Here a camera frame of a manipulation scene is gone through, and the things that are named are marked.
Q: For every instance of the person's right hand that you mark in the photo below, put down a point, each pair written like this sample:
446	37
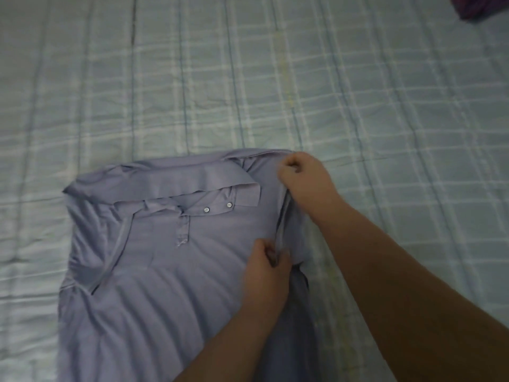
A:
312	186

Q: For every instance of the person's left hand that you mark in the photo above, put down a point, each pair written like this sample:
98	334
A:
264	276

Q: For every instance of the person's right fingers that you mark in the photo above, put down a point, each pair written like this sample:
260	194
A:
289	167

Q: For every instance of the person's left thumb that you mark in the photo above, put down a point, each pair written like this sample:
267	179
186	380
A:
264	247

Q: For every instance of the lavender polo shirt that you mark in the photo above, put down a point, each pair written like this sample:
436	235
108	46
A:
175	270

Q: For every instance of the person's left forearm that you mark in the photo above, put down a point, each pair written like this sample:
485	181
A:
226	348

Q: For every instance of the person's right forearm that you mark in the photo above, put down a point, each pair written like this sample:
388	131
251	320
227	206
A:
409	302

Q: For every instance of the light blue plaid bedspread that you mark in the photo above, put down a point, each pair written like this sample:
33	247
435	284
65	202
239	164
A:
254	83

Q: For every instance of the dark purple cloth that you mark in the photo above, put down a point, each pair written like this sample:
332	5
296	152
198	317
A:
479	5

